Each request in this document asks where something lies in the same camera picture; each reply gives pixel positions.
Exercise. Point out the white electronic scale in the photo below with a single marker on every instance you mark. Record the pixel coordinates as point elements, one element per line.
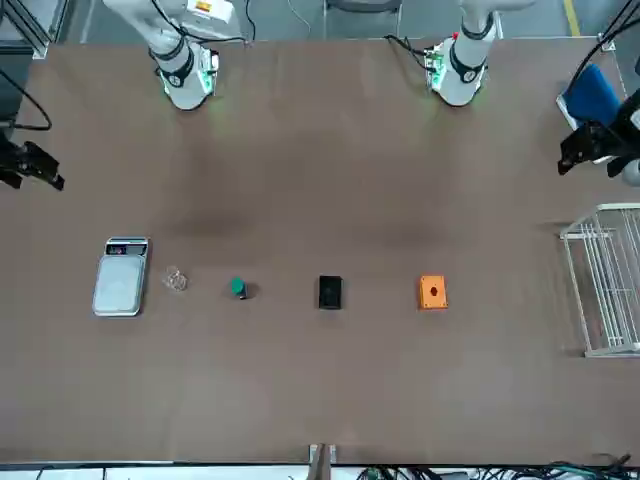
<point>120,280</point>

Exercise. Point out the green push button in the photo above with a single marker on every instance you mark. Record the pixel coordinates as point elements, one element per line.
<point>238,287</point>

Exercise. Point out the white control box yellow label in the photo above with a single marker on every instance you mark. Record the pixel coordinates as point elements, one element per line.
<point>210,9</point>

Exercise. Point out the clear measuring cup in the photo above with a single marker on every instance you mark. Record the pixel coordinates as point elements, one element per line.
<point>175,279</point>

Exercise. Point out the white flat stand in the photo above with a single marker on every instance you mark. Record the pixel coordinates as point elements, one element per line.
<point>565,107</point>

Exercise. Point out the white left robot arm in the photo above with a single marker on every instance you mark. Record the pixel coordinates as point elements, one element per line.
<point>465,65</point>

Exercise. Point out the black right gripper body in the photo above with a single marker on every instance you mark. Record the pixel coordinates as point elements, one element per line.
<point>11,161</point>

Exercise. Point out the grey metal chair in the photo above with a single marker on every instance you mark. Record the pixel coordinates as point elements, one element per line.
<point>362,5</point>

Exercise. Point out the aluminium post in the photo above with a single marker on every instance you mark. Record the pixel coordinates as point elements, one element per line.
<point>322,460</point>

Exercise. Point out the blue cloth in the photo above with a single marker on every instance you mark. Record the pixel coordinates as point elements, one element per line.
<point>595,95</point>

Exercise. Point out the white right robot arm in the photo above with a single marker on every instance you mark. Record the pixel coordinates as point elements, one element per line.
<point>182,65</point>

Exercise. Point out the black button box base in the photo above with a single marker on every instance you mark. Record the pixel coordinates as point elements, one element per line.
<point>331,292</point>

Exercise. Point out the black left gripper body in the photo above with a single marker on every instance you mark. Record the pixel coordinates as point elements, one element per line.
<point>606,140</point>

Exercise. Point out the orange button box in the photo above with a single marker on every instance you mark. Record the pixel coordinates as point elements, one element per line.
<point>433,295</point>

